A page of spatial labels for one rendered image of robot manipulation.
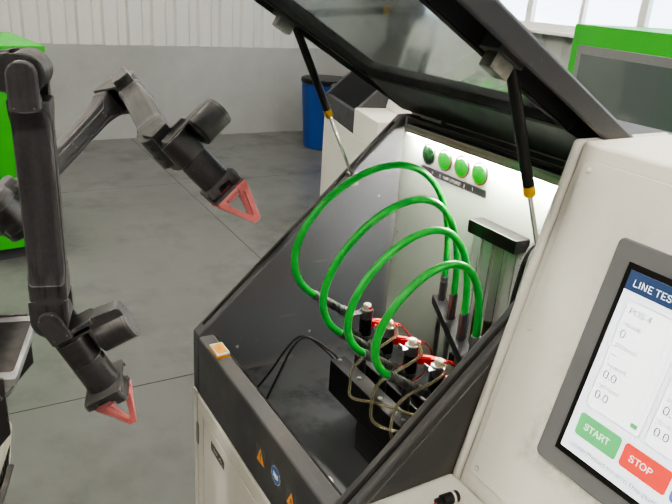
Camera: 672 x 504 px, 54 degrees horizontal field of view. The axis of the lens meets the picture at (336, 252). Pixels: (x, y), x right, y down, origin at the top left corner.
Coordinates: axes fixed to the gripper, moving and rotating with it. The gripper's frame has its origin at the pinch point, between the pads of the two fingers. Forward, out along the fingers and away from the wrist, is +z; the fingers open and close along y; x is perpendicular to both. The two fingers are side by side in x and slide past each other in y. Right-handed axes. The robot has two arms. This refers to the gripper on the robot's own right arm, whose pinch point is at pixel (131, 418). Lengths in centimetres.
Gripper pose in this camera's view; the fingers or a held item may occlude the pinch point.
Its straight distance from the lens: 127.9
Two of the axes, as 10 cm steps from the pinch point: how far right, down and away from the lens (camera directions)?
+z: 3.8, 8.1, 4.4
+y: -2.4, -3.8, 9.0
